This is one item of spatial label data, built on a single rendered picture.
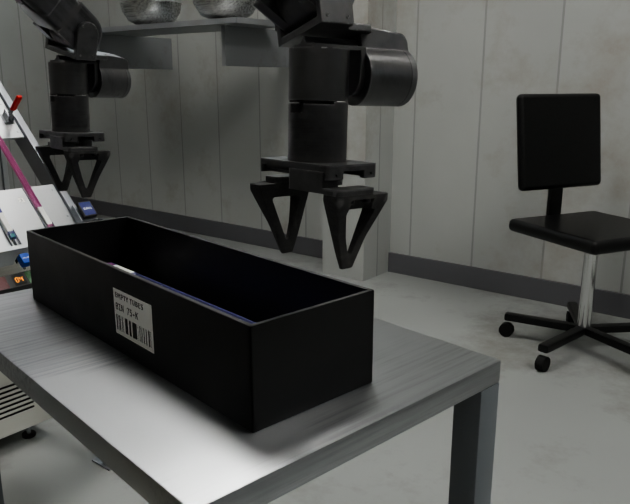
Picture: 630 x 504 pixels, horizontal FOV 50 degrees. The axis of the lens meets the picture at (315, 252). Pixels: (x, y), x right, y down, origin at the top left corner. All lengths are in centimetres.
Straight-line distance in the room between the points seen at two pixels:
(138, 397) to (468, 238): 324
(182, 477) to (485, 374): 40
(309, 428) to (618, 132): 301
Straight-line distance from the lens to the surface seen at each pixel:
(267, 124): 464
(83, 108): 112
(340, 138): 64
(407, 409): 75
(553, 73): 365
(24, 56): 637
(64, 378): 85
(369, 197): 62
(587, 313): 311
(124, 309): 86
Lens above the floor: 114
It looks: 14 degrees down
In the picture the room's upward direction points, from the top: straight up
